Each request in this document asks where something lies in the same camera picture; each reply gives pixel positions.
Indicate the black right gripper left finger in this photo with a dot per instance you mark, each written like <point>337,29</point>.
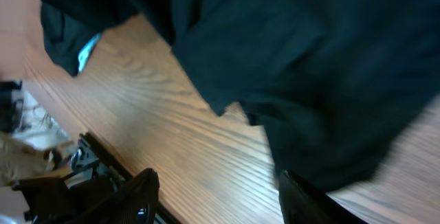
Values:
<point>99,201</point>

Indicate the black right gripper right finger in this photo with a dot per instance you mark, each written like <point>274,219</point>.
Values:
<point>303,203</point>

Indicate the black t-shirt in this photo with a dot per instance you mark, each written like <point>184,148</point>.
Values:
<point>332,82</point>

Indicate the light blue garment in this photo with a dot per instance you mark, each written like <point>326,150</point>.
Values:
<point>85,53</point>

